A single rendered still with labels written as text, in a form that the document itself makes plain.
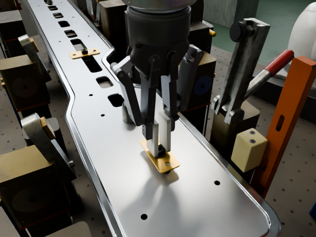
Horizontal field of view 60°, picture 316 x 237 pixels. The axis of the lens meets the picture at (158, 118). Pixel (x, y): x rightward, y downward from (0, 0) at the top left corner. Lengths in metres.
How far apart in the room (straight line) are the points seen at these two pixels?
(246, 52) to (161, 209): 0.27
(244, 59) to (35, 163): 0.36
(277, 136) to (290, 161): 0.53
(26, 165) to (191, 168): 0.26
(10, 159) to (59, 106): 0.72
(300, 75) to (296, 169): 0.60
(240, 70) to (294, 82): 0.10
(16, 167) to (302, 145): 0.88
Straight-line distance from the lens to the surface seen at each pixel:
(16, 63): 0.76
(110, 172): 0.47
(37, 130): 0.41
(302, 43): 1.13
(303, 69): 0.39
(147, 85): 0.37
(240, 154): 0.46
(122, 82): 0.35
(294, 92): 0.41
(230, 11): 3.86
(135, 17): 0.32
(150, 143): 0.45
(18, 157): 0.48
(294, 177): 0.94
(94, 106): 0.62
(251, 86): 0.51
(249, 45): 0.45
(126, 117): 0.55
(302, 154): 1.02
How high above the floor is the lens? 1.36
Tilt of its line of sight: 39 degrees down
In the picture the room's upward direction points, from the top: straight up
